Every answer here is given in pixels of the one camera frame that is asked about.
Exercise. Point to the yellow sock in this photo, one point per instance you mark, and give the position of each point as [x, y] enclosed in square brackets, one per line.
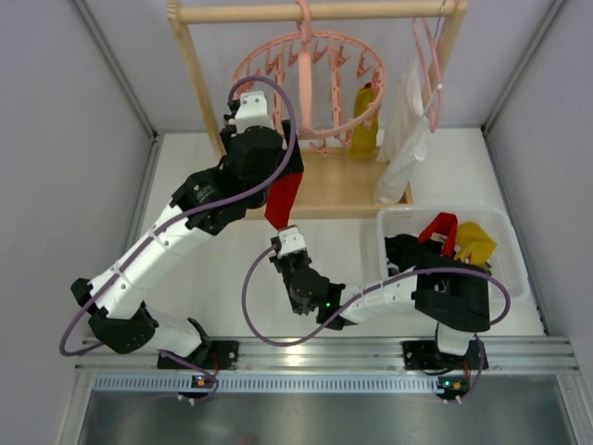
[364, 135]
[476, 246]

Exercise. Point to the white cloth garment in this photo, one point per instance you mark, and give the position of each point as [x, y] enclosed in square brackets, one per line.
[404, 142]

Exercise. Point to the pink clothes hanger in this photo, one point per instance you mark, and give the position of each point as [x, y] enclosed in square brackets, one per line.
[433, 94]

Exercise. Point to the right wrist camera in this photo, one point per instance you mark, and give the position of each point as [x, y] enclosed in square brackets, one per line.
[288, 241]

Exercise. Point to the grey slotted cable duct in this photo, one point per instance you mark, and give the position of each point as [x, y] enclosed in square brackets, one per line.
[187, 383]

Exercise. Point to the pink round clip hanger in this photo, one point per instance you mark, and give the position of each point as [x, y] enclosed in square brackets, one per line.
[329, 69]

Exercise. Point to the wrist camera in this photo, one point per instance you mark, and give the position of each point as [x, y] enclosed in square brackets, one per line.
[250, 109]
[288, 241]

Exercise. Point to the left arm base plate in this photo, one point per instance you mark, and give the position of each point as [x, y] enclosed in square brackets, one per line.
[222, 355]

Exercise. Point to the aluminium mounting rail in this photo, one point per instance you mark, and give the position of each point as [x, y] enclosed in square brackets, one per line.
[505, 355]

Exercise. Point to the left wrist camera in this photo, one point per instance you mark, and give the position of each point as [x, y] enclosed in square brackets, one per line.
[250, 109]

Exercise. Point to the wooden clothes rack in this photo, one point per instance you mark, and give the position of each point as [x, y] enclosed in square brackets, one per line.
[336, 186]

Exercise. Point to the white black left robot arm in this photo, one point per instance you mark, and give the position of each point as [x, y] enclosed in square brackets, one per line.
[199, 209]

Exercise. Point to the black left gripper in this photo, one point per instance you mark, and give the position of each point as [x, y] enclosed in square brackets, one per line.
[292, 151]

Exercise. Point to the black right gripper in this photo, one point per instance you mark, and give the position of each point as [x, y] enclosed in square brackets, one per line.
[284, 262]

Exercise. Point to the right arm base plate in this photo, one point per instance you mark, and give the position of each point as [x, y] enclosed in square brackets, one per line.
[423, 355]

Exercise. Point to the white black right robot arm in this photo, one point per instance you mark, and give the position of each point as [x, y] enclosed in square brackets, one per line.
[452, 294]

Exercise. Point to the red sock with pompom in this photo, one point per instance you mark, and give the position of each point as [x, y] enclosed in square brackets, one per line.
[281, 200]
[445, 224]

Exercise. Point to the white perforated plastic basket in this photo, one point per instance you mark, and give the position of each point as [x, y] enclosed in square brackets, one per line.
[507, 264]

